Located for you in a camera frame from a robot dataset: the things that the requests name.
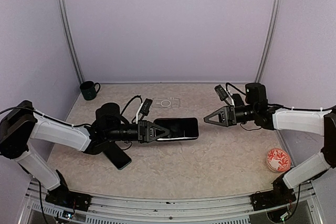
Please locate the left aluminium frame post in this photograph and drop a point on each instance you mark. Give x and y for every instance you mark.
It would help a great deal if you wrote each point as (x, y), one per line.
(69, 40)

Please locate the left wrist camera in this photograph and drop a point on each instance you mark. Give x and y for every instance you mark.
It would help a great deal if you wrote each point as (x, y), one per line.
(143, 110)

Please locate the right aluminium frame post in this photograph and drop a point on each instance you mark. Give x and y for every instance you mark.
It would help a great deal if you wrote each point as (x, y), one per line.
(268, 41)

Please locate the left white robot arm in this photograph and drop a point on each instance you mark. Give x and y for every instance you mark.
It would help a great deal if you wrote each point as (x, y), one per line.
(23, 123)

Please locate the aluminium frame post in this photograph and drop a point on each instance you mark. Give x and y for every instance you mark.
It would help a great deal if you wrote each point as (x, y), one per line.
(69, 40)
(268, 41)

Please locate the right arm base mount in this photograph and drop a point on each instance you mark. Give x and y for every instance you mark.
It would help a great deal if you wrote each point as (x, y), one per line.
(279, 195)

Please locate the black phone case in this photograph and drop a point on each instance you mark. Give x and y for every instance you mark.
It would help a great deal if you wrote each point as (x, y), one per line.
(179, 126)

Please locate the teal-edged smartphone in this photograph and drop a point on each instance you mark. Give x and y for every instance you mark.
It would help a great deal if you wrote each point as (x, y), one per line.
(117, 157)

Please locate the purple-edged smartphone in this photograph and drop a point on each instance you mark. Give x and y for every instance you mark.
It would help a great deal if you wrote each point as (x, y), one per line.
(176, 138)

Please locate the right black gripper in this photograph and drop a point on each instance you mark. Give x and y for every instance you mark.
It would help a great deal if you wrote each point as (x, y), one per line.
(228, 116)

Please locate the clear camera-cutout phone case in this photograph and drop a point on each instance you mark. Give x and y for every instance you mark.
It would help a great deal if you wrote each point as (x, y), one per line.
(166, 103)

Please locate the front aluminium rail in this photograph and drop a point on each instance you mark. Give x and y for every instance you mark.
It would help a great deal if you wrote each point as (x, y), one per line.
(117, 209)

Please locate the blue smartphone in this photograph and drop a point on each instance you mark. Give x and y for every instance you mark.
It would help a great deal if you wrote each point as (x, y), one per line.
(237, 100)

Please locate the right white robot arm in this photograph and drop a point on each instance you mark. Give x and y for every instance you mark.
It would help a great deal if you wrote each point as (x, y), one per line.
(309, 134)

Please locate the dark green mug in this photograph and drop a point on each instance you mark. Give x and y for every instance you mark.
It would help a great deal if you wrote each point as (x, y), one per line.
(89, 90)

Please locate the red white patterned bowl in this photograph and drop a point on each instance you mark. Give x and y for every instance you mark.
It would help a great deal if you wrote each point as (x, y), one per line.
(278, 160)

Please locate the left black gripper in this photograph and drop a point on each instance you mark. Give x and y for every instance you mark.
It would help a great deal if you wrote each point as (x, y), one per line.
(148, 137)

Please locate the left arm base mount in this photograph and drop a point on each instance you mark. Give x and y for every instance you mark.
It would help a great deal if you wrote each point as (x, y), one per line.
(62, 196)

